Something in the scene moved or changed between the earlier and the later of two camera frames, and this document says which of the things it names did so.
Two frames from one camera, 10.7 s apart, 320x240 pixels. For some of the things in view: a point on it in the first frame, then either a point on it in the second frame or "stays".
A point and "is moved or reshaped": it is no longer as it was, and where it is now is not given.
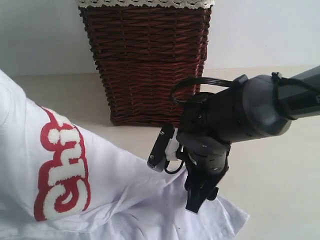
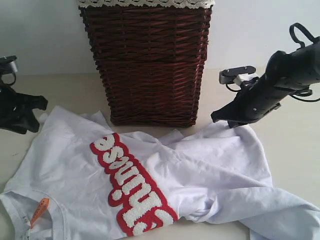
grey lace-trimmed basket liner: [145, 3] stays
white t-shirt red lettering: [59, 180] is moved or reshaped
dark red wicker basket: [142, 51] stays
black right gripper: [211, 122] -> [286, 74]
